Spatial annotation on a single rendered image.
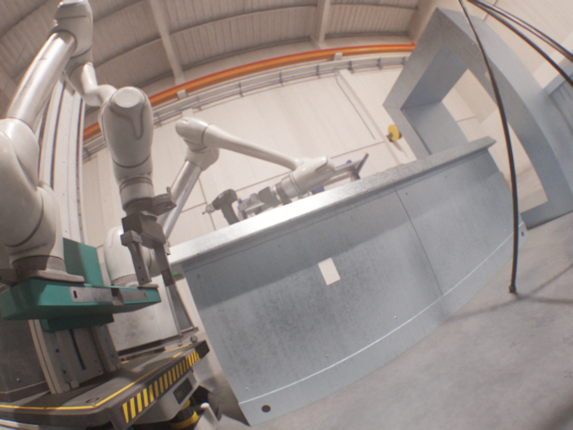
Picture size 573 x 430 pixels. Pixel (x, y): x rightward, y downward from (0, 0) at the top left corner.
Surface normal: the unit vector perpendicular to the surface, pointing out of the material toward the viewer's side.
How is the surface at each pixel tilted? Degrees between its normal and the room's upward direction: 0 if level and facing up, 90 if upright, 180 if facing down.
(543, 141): 90
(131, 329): 78
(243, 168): 90
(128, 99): 98
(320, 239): 90
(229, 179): 90
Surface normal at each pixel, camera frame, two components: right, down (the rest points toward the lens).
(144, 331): 0.04, -0.48
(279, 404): 0.12, -0.30
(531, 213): -0.92, 0.35
